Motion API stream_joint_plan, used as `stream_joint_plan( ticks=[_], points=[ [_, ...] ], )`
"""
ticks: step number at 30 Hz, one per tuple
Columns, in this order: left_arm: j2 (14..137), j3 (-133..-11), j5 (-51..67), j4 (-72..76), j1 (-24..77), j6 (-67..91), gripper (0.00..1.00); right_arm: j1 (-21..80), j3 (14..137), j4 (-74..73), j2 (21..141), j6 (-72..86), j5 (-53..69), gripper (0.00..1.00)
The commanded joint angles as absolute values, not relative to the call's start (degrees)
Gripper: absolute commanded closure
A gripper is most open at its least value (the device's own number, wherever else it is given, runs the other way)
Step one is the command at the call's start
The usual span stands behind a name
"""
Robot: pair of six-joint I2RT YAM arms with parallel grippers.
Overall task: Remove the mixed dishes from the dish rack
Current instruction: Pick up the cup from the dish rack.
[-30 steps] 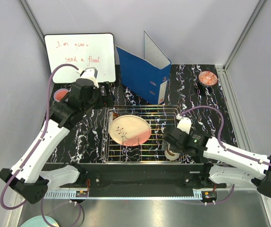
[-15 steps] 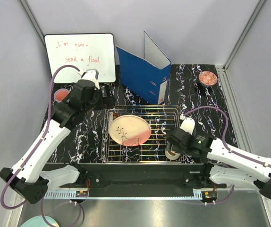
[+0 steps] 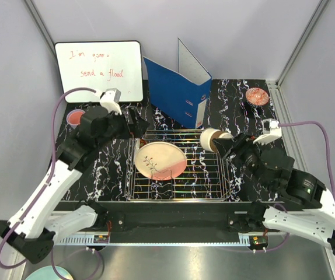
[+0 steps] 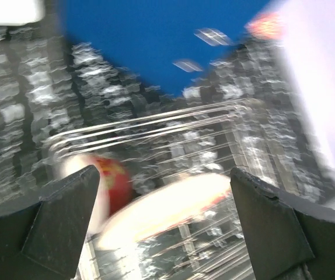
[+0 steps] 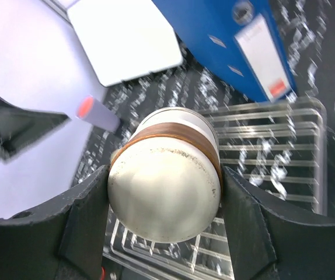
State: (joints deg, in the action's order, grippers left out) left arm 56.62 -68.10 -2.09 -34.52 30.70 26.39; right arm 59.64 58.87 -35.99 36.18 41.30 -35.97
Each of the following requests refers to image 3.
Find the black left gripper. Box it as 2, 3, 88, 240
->
96, 106, 151, 149

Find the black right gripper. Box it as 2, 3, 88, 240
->
212, 129, 272, 191

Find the beige brown cup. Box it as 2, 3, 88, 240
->
200, 128, 233, 153

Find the wire dish rack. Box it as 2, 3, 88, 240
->
125, 129, 229, 201

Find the pink beige plate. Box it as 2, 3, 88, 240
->
134, 141, 187, 181

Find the red blue patterned bowl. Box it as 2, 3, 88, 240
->
245, 87, 270, 107

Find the lavender cup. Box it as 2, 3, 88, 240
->
65, 109, 87, 131

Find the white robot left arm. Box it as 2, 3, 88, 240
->
0, 106, 149, 264

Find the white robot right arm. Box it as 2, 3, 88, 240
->
212, 134, 335, 256

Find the whiteboard with red writing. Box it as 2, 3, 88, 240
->
55, 41, 144, 103

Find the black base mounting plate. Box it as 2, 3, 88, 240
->
74, 200, 273, 244

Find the light blue plate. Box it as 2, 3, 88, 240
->
26, 266, 73, 280

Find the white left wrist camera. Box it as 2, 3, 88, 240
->
94, 88, 122, 115

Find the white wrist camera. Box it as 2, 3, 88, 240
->
253, 118, 282, 145
94, 88, 122, 115

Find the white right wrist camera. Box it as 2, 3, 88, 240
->
253, 118, 282, 145

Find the blue ring binder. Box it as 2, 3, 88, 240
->
144, 40, 212, 129

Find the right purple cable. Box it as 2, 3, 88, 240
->
219, 120, 335, 252

